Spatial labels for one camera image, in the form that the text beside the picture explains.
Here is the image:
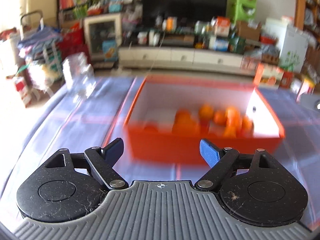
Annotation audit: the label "black bookshelf with books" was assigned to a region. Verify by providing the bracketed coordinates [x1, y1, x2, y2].
[56, 0, 106, 27]

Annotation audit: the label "dark orange tangerine right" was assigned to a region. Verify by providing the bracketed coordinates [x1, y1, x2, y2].
[213, 110, 227, 126]

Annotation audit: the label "orange front of cluster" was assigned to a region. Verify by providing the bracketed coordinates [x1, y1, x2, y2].
[223, 106, 242, 138]

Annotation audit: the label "yellow-orange orange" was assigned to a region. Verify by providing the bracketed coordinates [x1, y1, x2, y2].
[198, 104, 214, 122]

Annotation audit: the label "wire rack trolley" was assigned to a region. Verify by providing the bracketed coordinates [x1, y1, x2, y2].
[17, 10, 63, 100]

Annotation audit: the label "black flat screen television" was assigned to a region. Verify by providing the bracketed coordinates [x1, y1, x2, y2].
[142, 0, 227, 26]

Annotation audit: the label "red yellow cylindrical can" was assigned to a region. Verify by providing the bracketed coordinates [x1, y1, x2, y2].
[296, 75, 315, 102]

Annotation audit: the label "large orange left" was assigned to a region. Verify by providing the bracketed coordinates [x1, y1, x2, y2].
[172, 108, 200, 134]

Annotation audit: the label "orange cardboard box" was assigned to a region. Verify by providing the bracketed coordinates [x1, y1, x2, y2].
[124, 75, 285, 165]

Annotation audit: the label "wooden display shelf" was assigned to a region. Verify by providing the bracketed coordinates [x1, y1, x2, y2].
[295, 0, 319, 42]

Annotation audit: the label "white glass door cabinet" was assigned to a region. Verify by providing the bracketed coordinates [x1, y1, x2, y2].
[84, 13, 122, 62]

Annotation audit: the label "green stacked plastic bins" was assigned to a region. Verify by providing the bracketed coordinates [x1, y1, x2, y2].
[227, 0, 258, 24]

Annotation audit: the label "white TV stand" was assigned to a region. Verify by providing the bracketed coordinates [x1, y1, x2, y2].
[118, 47, 242, 69]

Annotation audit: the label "white floor air conditioner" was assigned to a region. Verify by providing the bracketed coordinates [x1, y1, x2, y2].
[26, 0, 58, 28]

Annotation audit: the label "brown cardboard box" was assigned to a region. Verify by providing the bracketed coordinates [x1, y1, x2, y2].
[236, 21, 262, 41]

